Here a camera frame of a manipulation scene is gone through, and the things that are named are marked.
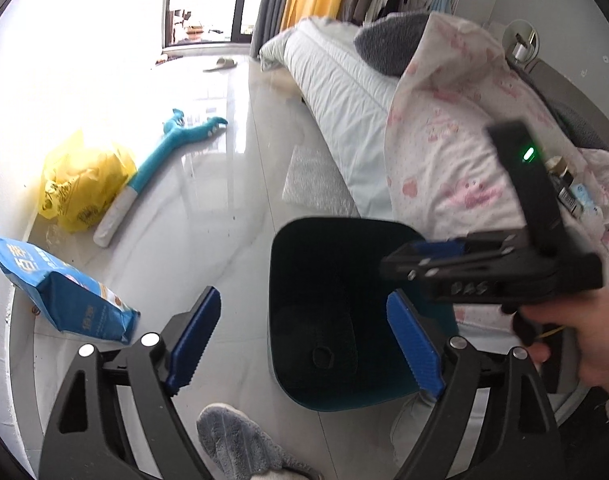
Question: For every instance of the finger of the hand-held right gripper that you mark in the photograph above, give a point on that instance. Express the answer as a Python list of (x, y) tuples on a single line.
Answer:
[(439, 248), (399, 267)]

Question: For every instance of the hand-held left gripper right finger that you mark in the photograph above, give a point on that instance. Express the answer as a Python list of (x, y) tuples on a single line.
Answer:
[(414, 345)]

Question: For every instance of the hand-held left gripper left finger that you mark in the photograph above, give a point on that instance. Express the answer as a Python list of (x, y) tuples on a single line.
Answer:
[(194, 340)]

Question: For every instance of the small bottle gold cap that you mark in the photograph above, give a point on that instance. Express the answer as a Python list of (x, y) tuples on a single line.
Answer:
[(559, 172)]

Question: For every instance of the light blue packet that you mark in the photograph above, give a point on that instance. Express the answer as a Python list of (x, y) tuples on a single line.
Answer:
[(584, 197)]

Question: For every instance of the dark teal trash bin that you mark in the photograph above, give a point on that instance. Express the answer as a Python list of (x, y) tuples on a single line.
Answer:
[(324, 270)]

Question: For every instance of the person's right hand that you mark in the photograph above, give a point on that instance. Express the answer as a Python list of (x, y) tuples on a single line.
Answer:
[(594, 340)]

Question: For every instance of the white cloth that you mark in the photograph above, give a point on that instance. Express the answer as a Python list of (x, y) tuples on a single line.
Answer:
[(407, 425)]

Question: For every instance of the gray fuzzy slipper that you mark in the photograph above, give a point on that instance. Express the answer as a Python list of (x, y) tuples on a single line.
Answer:
[(234, 435)]

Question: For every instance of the pink printed blanket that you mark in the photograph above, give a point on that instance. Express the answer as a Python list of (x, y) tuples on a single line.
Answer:
[(449, 125)]

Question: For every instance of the blue printed packet bag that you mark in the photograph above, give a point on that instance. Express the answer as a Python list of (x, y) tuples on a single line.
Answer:
[(69, 300)]

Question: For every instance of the white bed mattress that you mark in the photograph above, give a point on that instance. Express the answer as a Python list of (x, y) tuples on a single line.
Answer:
[(334, 90)]

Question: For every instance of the blue dinosaur grabber toy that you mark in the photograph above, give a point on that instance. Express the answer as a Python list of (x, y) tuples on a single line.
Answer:
[(159, 152)]

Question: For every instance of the yellow plastic bag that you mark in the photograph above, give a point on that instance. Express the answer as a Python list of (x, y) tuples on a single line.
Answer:
[(79, 180)]

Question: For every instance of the dark gray fleece blanket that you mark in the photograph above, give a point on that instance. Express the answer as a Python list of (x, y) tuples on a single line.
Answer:
[(384, 45)]

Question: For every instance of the beige slipper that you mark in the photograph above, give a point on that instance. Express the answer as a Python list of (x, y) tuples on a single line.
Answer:
[(220, 64)]

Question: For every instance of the gray curtain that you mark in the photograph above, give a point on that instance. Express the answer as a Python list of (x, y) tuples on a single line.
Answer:
[(272, 0)]

